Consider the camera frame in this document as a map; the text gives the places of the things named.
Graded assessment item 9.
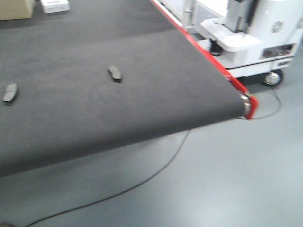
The white long box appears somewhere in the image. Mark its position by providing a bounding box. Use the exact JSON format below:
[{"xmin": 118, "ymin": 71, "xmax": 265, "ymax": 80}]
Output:
[{"xmin": 40, "ymin": 0, "xmax": 71, "ymax": 14}]

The cardboard box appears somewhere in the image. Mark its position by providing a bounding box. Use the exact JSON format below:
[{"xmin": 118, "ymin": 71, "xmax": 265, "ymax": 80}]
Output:
[{"xmin": 0, "ymin": 0, "xmax": 35, "ymax": 21}]

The dark conveyor belt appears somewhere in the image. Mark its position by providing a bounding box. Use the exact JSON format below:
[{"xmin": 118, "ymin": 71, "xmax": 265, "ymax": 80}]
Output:
[{"xmin": 0, "ymin": 0, "xmax": 244, "ymax": 176}]

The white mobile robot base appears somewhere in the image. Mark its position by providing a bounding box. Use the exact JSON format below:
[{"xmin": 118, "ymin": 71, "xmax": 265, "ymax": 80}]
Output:
[{"xmin": 181, "ymin": 0, "xmax": 303, "ymax": 87}]

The black cable on floor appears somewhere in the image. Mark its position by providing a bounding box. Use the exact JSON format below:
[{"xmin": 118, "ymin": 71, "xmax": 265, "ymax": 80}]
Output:
[{"xmin": 26, "ymin": 87, "xmax": 282, "ymax": 227}]

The grey brake pad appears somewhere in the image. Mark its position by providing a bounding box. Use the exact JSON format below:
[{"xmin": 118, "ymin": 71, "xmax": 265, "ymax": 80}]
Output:
[
  {"xmin": 107, "ymin": 65, "xmax": 123, "ymax": 83},
  {"xmin": 2, "ymin": 83, "xmax": 18, "ymax": 105}
]

